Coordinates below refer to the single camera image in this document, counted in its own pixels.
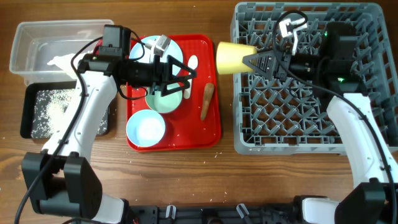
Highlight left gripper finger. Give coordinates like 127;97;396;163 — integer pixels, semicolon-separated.
160;80;191;96
166;55;197;78

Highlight green bowl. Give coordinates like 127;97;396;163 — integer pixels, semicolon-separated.
145;87;183;114

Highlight yellow cup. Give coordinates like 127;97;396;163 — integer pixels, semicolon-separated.
216;42;257;75

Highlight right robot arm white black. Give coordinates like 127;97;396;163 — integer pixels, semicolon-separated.
238;22;397;223

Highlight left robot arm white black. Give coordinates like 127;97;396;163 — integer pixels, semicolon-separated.
21;25;197;223

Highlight red wrapper waste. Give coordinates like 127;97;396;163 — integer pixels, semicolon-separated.
93;45;102;55

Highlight grey dishwasher rack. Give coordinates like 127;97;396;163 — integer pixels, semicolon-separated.
230;2;397;154

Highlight crumpled white paper waste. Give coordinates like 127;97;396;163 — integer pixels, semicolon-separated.
47;54;76;79

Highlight large light blue plate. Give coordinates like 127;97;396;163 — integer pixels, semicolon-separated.
129;35;183;63

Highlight white plastic spoon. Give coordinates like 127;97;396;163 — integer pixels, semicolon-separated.
183;55;198;100

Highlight brown carrot-shaped food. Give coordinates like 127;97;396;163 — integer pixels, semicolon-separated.
200;83;215;121

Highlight red serving tray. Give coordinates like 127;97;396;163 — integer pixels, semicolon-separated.
127;34;221;152

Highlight small light blue bowl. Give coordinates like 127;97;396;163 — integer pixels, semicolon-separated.
126;110;165;147

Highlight rice grains pile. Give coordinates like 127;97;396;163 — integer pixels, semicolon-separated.
30;90;109;138

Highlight black tray bin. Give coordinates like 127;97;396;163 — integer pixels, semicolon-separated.
19;81;109;139

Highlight clear plastic bin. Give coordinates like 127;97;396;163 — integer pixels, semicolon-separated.
9;19;114;85

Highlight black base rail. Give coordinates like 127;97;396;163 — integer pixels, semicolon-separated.
130;201;306;224

